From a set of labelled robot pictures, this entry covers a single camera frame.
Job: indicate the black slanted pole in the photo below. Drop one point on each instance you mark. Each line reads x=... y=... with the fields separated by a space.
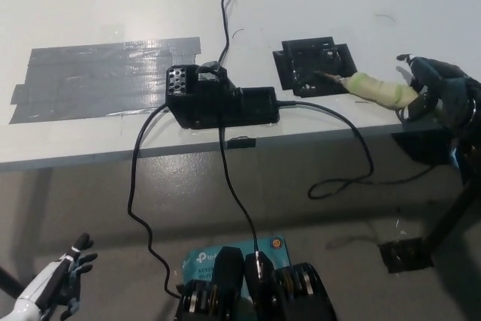
x=9 y=281

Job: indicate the grey duct tape patch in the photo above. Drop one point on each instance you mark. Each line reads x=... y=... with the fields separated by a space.
x=94 y=80

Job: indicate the black robot torso blocks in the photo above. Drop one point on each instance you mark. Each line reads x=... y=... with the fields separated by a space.
x=229 y=279

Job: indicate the black floor tape under leg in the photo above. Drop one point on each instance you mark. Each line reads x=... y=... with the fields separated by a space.
x=402 y=259

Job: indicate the teal tp-link box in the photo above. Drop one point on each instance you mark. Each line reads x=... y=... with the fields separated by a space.
x=282 y=255

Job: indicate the small black tape piece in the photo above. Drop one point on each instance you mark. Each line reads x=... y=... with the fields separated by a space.
x=242 y=143

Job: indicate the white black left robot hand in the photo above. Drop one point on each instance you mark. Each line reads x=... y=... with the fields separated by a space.
x=49 y=279

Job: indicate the tape-wrapped soldering iron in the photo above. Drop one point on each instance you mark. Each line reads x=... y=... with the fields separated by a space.
x=376 y=88

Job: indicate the black slanted table leg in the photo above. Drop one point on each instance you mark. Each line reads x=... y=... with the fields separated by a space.
x=454 y=212

